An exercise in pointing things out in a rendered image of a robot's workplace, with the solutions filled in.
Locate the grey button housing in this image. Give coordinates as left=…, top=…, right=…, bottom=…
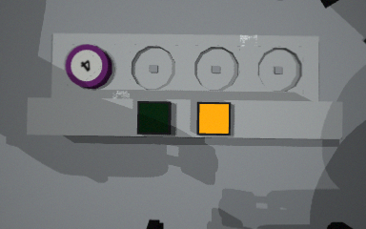
left=320, top=0, right=338, bottom=9

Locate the grey tray with round recesses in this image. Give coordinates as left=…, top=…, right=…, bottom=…
left=27, top=33, right=342, bottom=139

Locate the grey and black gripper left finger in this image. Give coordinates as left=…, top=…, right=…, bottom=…
left=147, top=219, right=164, bottom=229

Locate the purple screw cap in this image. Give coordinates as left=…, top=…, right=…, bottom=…
left=66, top=44, right=112, bottom=89

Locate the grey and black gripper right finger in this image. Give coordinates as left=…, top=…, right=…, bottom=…
left=327, top=222, right=353, bottom=229

